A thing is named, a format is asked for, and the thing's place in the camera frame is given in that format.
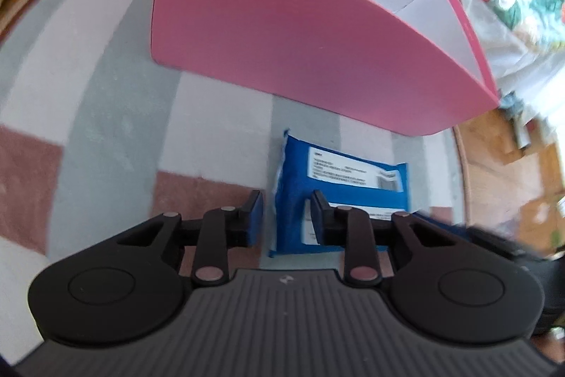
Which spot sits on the checkered rug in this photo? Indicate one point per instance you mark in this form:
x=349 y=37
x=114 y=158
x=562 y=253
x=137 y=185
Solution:
x=88 y=94

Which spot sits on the pink cardboard box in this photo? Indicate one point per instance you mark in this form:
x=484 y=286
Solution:
x=287 y=41

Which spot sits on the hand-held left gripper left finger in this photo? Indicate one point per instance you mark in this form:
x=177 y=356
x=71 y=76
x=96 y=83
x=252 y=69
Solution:
x=255 y=220

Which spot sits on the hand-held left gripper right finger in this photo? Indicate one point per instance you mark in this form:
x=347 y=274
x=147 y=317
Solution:
x=326 y=227

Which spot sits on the blue wipes packet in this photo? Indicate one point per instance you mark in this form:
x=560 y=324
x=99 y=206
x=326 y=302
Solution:
x=300 y=178

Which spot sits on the white bed skirt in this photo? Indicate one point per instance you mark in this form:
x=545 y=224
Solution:
x=529 y=85

